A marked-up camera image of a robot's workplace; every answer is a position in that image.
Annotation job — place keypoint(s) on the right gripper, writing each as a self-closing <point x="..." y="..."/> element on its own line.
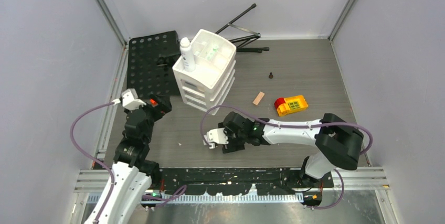
<point x="232" y="147"/>

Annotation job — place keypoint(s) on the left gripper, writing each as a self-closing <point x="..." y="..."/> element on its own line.
<point x="163" y="105"/>

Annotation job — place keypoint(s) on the white plastic drawer organizer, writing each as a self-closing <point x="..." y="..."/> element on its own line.
<point x="209" y="84"/>

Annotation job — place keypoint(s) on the small white bottle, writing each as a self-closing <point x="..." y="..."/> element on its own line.
<point x="187" y="55"/>

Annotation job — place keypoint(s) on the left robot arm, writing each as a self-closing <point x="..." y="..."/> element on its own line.
<point x="131" y="174"/>

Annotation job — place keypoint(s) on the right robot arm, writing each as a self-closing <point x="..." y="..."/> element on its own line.
<point x="338" y="143"/>

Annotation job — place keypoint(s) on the beige concealer stick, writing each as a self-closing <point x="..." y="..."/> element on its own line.
<point x="258" y="98"/>

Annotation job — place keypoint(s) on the yellow red toy block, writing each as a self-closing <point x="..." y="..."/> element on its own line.
<point x="289" y="105"/>

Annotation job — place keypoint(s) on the black music stand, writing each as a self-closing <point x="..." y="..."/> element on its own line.
<point x="150" y="63"/>

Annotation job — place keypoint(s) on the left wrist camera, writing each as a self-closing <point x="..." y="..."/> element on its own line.
<point x="129" y="100"/>

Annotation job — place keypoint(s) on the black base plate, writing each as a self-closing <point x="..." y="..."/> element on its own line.
<point x="230" y="181"/>

